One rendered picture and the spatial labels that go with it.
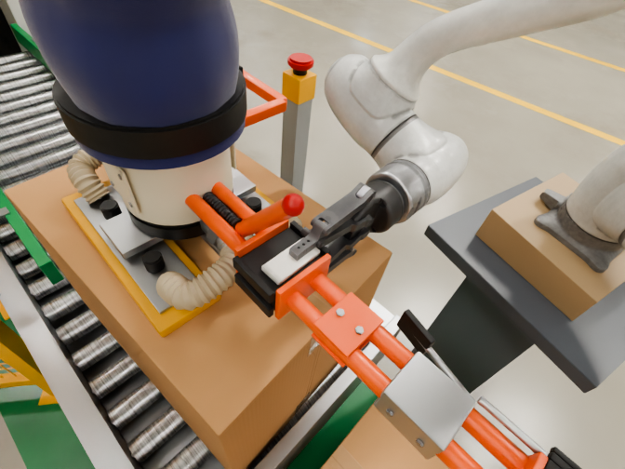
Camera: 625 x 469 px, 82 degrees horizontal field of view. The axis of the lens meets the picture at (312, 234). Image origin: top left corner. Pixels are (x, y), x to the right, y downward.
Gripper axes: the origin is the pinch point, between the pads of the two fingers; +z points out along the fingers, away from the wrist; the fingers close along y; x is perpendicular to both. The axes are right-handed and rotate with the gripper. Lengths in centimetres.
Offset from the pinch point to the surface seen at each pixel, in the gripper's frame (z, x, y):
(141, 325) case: 15.0, 13.4, 13.0
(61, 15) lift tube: 8.5, 22.2, -23.2
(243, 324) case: 4.6, 3.8, 12.8
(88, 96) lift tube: 9.1, 20.9, -16.4
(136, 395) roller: 21, 23, 53
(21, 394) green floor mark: 49, 76, 109
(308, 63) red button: -51, 46, 3
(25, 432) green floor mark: 53, 63, 109
